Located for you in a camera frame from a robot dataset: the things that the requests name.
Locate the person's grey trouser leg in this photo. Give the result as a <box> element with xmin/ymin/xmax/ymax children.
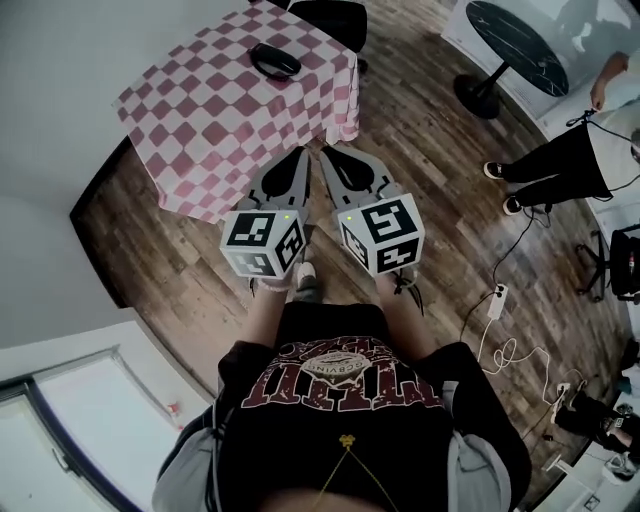
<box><xmin>290</xmin><ymin>281</ymin><xmax>322</xmax><ymax>305</ymax></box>

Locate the black wrist strap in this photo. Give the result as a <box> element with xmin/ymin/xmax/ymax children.
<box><xmin>391</xmin><ymin>270</ymin><xmax>426</xmax><ymax>317</ymax></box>

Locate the red white checkered tablecloth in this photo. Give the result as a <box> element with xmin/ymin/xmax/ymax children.
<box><xmin>110</xmin><ymin>0</ymin><xmax>361</xmax><ymax>225</ymax></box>

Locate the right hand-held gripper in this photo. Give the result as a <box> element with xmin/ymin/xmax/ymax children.
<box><xmin>319</xmin><ymin>145</ymin><xmax>426</xmax><ymax>277</ymax></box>

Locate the person's right forearm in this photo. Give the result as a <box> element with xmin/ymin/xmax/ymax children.
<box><xmin>374</xmin><ymin>273</ymin><xmax>444</xmax><ymax>357</ymax></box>

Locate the white power strip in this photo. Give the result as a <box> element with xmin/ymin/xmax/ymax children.
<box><xmin>486</xmin><ymin>283</ymin><xmax>510</xmax><ymax>319</ymax></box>

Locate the black swivel chair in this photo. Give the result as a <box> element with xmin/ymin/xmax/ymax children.
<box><xmin>574</xmin><ymin>227</ymin><xmax>640</xmax><ymax>304</ymax></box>

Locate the thin black held cable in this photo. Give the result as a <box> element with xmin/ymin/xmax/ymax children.
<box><xmin>564</xmin><ymin>106</ymin><xmax>640</xmax><ymax>151</ymax></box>

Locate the person's left forearm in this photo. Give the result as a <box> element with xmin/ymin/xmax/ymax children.
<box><xmin>249</xmin><ymin>277</ymin><xmax>297</xmax><ymax>351</ymax></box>

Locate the black equipment bag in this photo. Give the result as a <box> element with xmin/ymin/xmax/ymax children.
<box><xmin>553</xmin><ymin>391</ymin><xmax>635</xmax><ymax>452</ymax></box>

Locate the yellow cord with pendant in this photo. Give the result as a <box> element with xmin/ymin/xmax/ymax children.
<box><xmin>322</xmin><ymin>433</ymin><xmax>401</xmax><ymax>512</ymax></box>

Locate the white floor cable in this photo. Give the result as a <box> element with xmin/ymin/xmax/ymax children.
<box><xmin>476</xmin><ymin>314</ymin><xmax>574</xmax><ymax>402</ymax></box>

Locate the person's white shoe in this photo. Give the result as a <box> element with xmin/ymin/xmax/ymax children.
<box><xmin>294</xmin><ymin>261</ymin><xmax>319</xmax><ymax>294</ymax></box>

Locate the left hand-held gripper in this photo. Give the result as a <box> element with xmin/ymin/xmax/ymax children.
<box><xmin>220</xmin><ymin>147</ymin><xmax>313</xmax><ymax>280</ymax></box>

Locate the black office chair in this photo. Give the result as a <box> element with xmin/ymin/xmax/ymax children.
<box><xmin>287</xmin><ymin>0</ymin><xmax>371</xmax><ymax>74</ymax></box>

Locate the person's grey jacket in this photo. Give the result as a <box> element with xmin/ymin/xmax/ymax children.
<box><xmin>158</xmin><ymin>409</ymin><xmax>507</xmax><ymax>512</ymax></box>

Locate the round black marble table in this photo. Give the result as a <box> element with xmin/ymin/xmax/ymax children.
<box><xmin>452</xmin><ymin>0</ymin><xmax>572</xmax><ymax>120</ymax></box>

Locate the person's black printed t-shirt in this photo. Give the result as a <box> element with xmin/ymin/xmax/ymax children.
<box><xmin>152</xmin><ymin>301</ymin><xmax>534</xmax><ymax>512</ymax></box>

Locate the black window frame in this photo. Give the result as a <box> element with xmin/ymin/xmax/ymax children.
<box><xmin>0</xmin><ymin>377</ymin><xmax>89</xmax><ymax>512</ymax></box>

